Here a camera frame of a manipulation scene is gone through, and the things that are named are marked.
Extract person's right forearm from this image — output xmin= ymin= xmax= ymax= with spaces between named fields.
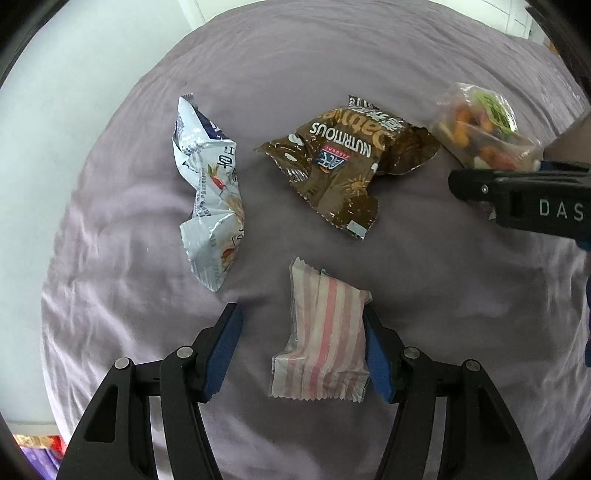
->
xmin=545 ymin=108 xmax=591 ymax=163

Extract clear packet with green label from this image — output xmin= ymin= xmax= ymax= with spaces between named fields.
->
xmin=429 ymin=82 xmax=546 ymax=171

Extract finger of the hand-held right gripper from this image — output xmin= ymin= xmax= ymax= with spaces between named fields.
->
xmin=448 ymin=168 xmax=546 ymax=209
xmin=539 ymin=158 xmax=591 ymax=173

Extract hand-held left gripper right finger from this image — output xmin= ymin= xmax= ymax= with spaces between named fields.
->
xmin=362 ymin=305 xmax=539 ymax=480

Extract colourful packets on floor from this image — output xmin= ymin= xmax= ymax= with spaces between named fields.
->
xmin=13 ymin=433 xmax=68 ymax=480

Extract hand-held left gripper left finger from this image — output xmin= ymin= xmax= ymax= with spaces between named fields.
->
xmin=56 ymin=302 xmax=244 ymax=480

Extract brown gold snack packet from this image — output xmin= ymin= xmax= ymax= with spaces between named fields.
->
xmin=253 ymin=95 xmax=442 ymax=240

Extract pink striped snack packet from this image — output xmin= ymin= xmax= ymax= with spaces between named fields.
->
xmin=270 ymin=257 xmax=373 ymax=401

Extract white and blue snack packet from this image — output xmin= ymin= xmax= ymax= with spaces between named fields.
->
xmin=172 ymin=93 xmax=246 ymax=293

